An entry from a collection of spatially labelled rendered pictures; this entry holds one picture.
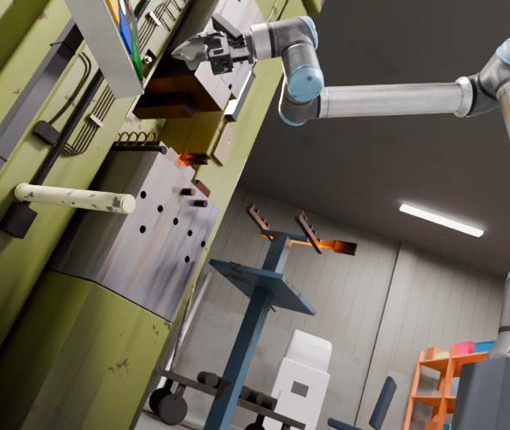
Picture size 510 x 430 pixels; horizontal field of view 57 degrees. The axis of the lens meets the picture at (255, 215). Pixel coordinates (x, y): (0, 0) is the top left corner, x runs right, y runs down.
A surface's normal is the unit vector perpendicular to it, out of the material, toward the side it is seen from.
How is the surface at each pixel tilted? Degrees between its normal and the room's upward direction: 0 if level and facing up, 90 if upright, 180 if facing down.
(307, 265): 90
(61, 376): 90
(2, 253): 90
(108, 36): 150
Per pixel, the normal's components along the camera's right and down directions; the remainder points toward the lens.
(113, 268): 0.82, 0.09
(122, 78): 0.18, 0.90
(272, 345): 0.04, -0.36
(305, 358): 0.14, -0.63
